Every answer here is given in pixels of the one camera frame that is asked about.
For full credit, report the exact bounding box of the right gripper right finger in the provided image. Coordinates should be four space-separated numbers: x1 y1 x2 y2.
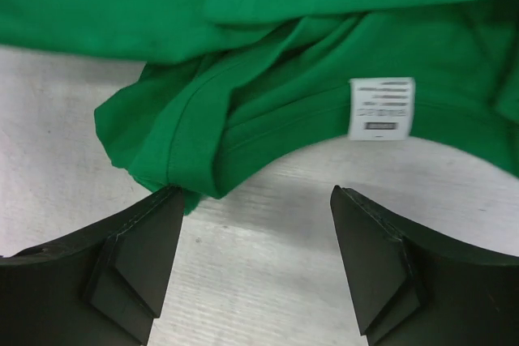
330 186 518 346

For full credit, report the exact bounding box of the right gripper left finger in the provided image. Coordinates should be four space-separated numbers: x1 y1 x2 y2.
1 186 184 346

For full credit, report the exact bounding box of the green t shirt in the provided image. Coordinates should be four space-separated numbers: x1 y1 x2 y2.
1 0 518 210

